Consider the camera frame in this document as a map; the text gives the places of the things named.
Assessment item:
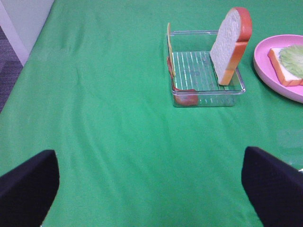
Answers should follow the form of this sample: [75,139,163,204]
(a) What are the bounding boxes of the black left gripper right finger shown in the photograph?
[241,147,303,227]

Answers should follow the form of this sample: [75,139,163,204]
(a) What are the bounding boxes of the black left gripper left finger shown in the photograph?
[0,150,60,227]

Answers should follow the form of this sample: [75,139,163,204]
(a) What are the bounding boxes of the toy bread slice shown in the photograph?
[210,7,252,86]
[268,48,303,87]

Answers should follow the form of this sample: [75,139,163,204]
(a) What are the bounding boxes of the tray bacon strip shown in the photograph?
[167,57,199,106]

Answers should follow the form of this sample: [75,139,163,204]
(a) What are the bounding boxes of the green lettuce leaf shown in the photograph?
[279,44,303,78]

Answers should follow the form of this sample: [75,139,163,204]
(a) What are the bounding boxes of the yellow cheese slice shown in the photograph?
[167,22,176,78]

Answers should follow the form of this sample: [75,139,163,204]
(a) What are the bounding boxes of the pink round plate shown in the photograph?
[253,34,303,103]

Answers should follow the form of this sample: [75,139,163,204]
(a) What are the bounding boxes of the clear left plastic tray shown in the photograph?
[170,30,246,107]

